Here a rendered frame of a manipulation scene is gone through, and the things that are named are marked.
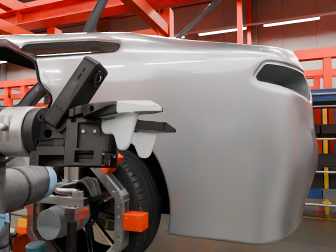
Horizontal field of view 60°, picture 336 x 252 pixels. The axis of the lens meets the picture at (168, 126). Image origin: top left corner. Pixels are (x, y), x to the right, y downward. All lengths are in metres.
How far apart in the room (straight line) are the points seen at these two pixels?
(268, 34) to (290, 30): 0.70
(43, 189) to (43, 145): 0.18
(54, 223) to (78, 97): 0.97
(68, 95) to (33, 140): 0.08
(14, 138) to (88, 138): 0.10
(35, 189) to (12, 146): 0.15
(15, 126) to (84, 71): 0.12
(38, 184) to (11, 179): 0.07
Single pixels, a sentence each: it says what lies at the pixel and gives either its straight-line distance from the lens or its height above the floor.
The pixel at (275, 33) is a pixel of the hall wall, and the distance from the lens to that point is 11.01.
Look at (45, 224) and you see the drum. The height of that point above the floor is 0.85.
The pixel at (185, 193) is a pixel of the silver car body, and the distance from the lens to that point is 1.43.
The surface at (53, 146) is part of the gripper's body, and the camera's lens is 0.44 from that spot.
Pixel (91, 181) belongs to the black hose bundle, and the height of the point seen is 1.03.
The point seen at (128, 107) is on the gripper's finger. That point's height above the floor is 1.24.
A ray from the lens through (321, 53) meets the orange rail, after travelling 7.37.
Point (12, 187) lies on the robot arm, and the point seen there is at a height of 1.13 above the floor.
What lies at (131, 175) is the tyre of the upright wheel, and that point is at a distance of 1.38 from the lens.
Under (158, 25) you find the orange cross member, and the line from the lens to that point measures 3.78.
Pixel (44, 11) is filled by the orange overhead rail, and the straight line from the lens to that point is 5.14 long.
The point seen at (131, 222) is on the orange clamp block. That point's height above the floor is 0.85.
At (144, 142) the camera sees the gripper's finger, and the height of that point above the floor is 1.20.
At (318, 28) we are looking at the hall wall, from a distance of 11.05.
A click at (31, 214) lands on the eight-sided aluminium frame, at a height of 0.84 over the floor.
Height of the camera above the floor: 1.20
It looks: 3 degrees up
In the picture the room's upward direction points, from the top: straight up
